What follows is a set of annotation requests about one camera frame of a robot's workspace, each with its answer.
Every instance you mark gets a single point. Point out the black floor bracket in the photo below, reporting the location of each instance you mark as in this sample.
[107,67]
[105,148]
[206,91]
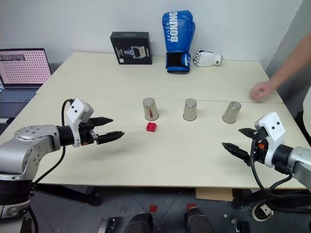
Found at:
[109,225]
[240,227]

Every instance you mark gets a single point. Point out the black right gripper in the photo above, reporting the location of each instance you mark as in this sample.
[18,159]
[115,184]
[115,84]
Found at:
[261,154]

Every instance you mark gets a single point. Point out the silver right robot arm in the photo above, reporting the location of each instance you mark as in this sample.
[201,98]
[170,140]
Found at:
[300,157]

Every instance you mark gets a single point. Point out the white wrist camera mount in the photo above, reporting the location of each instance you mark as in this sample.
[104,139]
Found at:
[77,109]
[273,128]

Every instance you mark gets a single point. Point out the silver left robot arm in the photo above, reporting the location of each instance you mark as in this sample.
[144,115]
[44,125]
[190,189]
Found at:
[36,138]

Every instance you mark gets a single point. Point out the black product box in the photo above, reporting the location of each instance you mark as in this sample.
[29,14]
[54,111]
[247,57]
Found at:
[131,48]

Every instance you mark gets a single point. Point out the small red block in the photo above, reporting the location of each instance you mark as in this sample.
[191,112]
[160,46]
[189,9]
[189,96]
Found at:
[151,127]

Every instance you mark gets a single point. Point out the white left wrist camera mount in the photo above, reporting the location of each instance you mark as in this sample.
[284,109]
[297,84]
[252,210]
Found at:
[77,109]

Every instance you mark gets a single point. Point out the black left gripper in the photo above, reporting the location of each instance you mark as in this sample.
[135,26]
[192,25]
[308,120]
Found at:
[85,136]

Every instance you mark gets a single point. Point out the open laptop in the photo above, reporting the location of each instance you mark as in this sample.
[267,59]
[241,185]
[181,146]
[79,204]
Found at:
[22,68]

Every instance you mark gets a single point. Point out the brown cardboard piece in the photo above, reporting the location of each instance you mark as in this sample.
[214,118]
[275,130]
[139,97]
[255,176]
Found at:
[213,194]

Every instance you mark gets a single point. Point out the dark rounded shape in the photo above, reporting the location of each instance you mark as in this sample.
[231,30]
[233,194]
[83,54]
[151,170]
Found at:
[139,223]
[198,221]

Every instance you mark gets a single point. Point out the upturned steel cup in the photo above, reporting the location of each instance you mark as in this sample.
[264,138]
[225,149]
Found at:
[190,110]
[150,110]
[230,114]

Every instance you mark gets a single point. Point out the red floor tape square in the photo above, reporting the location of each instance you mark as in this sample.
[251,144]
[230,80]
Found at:
[153,208]

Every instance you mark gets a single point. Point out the person's bare forearm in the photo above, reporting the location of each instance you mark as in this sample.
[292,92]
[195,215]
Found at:
[292,63]

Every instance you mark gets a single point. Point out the blue boxing glove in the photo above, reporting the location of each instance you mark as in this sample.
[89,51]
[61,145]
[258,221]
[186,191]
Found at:
[178,36]

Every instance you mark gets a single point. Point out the black table leg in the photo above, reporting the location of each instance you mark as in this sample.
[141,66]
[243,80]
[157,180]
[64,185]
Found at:
[73,195]
[243,201]

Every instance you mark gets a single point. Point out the white robotic hand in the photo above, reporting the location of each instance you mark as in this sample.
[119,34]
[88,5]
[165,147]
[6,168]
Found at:
[207,59]

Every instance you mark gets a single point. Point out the person's bare hand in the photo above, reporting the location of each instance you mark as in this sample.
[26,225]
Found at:
[262,89]

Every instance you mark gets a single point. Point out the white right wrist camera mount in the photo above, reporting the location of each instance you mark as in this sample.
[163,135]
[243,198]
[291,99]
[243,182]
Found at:
[273,128]

